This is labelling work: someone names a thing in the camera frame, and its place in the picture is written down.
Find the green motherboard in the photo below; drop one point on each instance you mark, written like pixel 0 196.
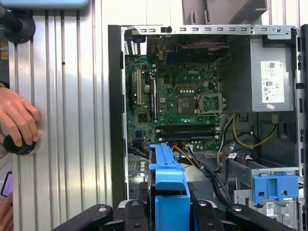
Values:
pixel 173 113

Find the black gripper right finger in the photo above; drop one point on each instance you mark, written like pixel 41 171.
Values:
pixel 207 216

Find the metal disk bay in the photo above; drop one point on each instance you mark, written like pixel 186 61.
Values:
pixel 134 168

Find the gold chipset chip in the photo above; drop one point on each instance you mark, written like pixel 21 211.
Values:
pixel 143 118

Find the person's left hand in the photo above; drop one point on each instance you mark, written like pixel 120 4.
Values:
pixel 16 115

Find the round coin battery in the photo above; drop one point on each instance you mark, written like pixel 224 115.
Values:
pixel 147 89

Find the black PC case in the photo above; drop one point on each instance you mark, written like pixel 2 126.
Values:
pixel 115 96

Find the metal locking lever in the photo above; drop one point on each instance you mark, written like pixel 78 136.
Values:
pixel 209 115

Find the white expansion slot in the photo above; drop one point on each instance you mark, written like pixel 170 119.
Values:
pixel 139 86

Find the metal socket cover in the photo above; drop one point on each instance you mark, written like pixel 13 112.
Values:
pixel 222 103

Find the purple rimmed flat device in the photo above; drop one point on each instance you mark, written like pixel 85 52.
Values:
pixel 6 185

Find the round black blue-ringed tool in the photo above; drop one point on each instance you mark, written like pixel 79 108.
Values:
pixel 14 150

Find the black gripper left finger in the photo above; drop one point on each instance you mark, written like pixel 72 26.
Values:
pixel 134 216

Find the blue drive cage latch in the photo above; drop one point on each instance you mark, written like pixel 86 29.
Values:
pixel 274 190

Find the black RAM slot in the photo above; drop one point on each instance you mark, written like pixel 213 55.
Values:
pixel 187 127
pixel 187 135
pixel 187 131
pixel 187 139

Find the CPU socket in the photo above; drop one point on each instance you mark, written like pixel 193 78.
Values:
pixel 186 104

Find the person's right hand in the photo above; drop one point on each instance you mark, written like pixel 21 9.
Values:
pixel 6 216

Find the grey power supply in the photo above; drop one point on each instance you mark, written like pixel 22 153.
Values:
pixel 240 84

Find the short black expansion slot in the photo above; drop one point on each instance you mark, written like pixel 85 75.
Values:
pixel 132 89

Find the metal drive cage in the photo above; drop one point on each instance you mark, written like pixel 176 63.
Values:
pixel 243 173

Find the hard disk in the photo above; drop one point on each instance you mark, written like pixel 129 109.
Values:
pixel 168 178

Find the black round knob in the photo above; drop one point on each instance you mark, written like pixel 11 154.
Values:
pixel 21 26

